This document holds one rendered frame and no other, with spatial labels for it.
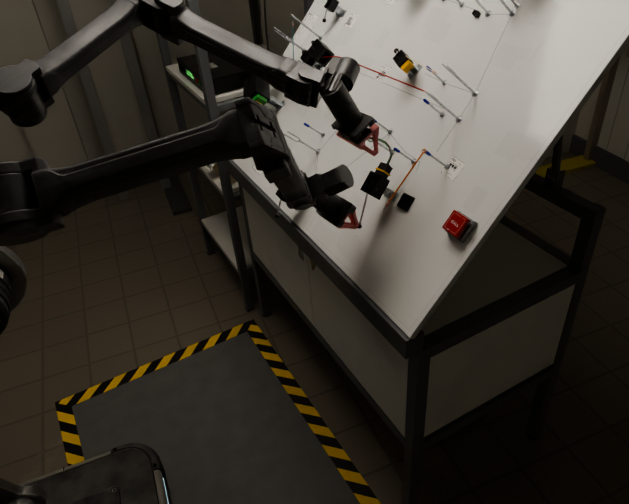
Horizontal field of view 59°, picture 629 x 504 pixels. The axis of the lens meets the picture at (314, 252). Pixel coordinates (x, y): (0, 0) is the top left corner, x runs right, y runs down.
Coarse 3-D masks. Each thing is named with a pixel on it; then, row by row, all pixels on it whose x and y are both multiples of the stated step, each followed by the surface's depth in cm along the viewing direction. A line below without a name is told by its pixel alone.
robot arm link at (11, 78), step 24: (120, 0) 127; (144, 0) 127; (96, 24) 123; (120, 24) 125; (144, 24) 133; (168, 24) 130; (72, 48) 119; (96, 48) 122; (0, 72) 111; (24, 72) 111; (48, 72) 115; (72, 72) 120; (0, 96) 110; (24, 96) 111; (48, 96) 119
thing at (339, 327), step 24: (312, 264) 179; (312, 288) 189; (336, 288) 169; (336, 312) 176; (360, 312) 159; (336, 336) 184; (360, 336) 165; (360, 360) 172; (384, 360) 156; (384, 384) 162; (384, 408) 168
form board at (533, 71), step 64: (320, 0) 199; (448, 0) 153; (576, 0) 125; (384, 64) 164; (448, 64) 146; (512, 64) 132; (576, 64) 120; (320, 128) 177; (448, 128) 140; (512, 128) 127; (448, 192) 134; (512, 192) 122; (384, 256) 143; (448, 256) 129
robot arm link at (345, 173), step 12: (336, 168) 125; (312, 180) 128; (324, 180) 126; (336, 180) 125; (348, 180) 127; (312, 192) 128; (324, 192) 126; (336, 192) 128; (300, 204) 124; (312, 204) 127
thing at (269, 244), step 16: (256, 208) 214; (256, 224) 222; (272, 224) 204; (256, 240) 230; (272, 240) 210; (288, 240) 194; (272, 256) 218; (288, 256) 200; (304, 256) 185; (272, 272) 226; (288, 272) 206; (304, 272) 190; (288, 288) 213; (304, 288) 196; (304, 304) 203
